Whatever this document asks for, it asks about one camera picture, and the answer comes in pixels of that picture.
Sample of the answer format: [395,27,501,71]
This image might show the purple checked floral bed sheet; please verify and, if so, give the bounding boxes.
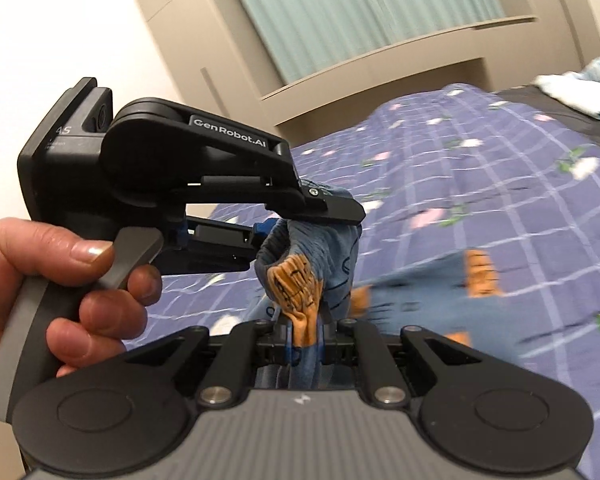
[120,82,600,441]

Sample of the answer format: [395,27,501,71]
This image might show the white and blue patterned pillow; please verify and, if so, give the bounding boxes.
[535,46,600,122]

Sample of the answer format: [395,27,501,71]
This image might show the dark grey mattress cover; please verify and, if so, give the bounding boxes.
[494,84,600,137]

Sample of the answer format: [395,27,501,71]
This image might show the beige window ledge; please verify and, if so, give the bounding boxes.
[260,12,547,127]

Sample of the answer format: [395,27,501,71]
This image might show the blue pants with orange print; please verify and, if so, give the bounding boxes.
[252,185,507,392]

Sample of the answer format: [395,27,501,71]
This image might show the person's left hand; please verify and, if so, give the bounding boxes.
[0,221,164,392]

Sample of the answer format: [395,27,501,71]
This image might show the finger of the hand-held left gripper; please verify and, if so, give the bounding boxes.
[155,215,283,277]
[182,110,366,224]

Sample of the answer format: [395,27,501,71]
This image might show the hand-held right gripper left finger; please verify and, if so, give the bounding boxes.
[122,320,302,407]

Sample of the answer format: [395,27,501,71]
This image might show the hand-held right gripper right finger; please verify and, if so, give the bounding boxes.
[324,320,487,407]

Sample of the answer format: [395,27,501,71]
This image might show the pale green curtain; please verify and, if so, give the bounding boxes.
[219,0,507,84]

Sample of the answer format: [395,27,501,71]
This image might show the beige wardrobe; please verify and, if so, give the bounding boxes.
[125,0,286,128]

